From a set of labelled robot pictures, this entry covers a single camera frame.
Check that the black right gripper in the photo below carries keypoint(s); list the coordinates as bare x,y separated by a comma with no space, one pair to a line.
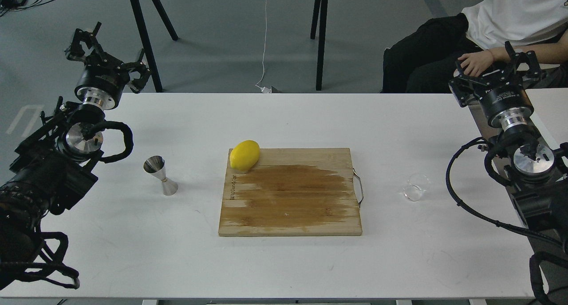
505,104

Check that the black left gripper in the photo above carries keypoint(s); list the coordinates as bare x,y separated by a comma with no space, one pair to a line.
100,85

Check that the steel double jigger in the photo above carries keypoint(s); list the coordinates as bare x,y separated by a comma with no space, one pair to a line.
155,166

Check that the clear glass measuring cup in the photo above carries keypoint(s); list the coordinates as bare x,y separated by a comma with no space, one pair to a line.
416,187

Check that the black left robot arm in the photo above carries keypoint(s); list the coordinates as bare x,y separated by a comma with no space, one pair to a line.
54,167

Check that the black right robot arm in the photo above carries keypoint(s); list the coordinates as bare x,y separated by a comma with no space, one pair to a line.
518,157

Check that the seated person white shirt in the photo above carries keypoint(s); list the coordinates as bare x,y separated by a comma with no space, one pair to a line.
474,39

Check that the white side table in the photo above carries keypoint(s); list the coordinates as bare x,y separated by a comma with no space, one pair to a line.
551,114

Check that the yellow lemon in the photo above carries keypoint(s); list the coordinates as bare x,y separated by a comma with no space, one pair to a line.
244,155

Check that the bamboo cutting board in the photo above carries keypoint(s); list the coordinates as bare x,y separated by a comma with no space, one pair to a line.
292,192

